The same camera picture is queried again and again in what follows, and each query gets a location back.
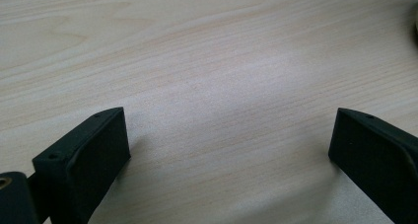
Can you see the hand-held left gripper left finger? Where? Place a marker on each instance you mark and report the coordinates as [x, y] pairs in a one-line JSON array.
[[82, 164]]

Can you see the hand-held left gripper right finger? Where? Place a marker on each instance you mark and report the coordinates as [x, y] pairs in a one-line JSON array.
[[378, 161]]

